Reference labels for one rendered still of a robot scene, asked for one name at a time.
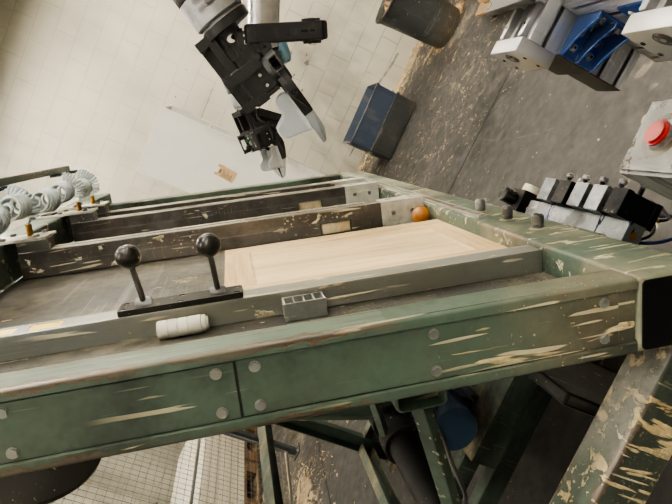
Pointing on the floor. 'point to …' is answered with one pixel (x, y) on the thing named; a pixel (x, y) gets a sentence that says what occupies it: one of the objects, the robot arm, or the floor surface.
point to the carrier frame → (367, 447)
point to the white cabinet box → (205, 156)
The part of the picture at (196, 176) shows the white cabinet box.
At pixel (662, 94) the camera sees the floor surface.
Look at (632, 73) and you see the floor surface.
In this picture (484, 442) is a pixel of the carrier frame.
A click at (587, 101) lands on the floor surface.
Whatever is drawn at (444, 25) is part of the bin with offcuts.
